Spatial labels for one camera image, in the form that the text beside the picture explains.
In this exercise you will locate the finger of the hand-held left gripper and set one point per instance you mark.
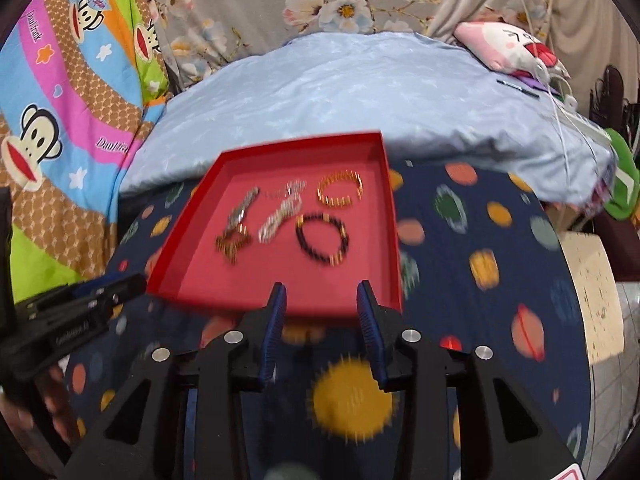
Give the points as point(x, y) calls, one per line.
point(115, 289)

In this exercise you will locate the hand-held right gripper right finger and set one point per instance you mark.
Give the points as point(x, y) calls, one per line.
point(370, 332)

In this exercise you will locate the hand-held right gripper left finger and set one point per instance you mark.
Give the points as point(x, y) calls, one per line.
point(272, 332)

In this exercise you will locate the red cardboard box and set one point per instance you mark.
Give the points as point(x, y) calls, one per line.
point(310, 290)

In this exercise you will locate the gold wrist watch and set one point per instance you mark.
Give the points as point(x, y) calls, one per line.
point(232, 247)

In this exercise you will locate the silver link watch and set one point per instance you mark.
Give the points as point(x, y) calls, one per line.
point(240, 215)

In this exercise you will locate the person's left hand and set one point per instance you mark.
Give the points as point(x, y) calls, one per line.
point(52, 400)

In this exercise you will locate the navy planet printed blanket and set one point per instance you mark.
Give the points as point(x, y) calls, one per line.
point(500, 270)

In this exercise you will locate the colourful monkey printed blanket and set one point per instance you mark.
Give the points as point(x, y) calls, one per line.
point(65, 85)

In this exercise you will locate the light blue pillow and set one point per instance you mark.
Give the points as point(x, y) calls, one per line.
point(350, 85)

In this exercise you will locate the dark red seat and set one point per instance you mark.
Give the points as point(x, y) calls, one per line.
point(625, 250)

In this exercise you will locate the dark pen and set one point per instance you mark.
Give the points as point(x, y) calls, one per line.
point(517, 88)

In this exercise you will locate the green cloth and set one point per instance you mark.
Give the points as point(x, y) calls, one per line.
point(625, 185)

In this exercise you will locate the white pink plush pillow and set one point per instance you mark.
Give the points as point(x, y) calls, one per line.
point(500, 42)

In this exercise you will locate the grey floral cloth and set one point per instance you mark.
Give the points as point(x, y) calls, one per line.
point(250, 0)

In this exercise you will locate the dark metal chair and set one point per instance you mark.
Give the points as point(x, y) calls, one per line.
point(612, 90)

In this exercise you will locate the beige curtain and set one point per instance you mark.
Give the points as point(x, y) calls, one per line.
point(580, 20)

